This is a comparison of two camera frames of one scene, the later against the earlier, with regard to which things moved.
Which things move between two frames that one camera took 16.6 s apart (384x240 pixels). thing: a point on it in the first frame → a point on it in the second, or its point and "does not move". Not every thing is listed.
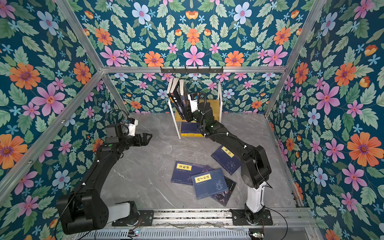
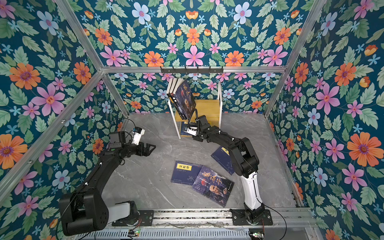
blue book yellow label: [209, 183] → [184, 128]
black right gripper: [189, 115] → [197, 138]
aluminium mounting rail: [220, 218] does not move
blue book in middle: [182, 172] does not move
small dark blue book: [227, 159] does not move
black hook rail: [192, 70] does not move
